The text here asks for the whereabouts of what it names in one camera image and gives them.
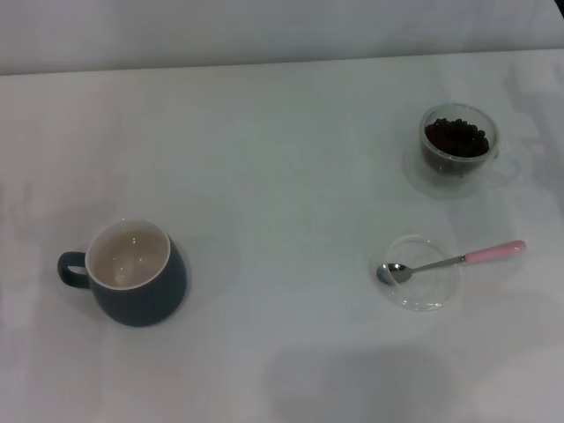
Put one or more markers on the small clear glass dish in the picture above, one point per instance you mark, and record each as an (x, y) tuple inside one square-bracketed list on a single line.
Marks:
[(427, 295)]

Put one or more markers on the clear glass saucer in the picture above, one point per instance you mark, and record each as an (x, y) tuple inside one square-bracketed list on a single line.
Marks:
[(414, 176)]

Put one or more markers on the double-walled clear glass cup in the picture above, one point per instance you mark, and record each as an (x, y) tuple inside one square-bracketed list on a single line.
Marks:
[(458, 169)]

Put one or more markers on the pile of dark coffee beans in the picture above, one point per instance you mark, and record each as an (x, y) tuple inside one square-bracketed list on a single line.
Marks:
[(456, 136)]

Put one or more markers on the dark blue-grey ceramic mug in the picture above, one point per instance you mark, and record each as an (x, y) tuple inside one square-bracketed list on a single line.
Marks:
[(145, 304)]

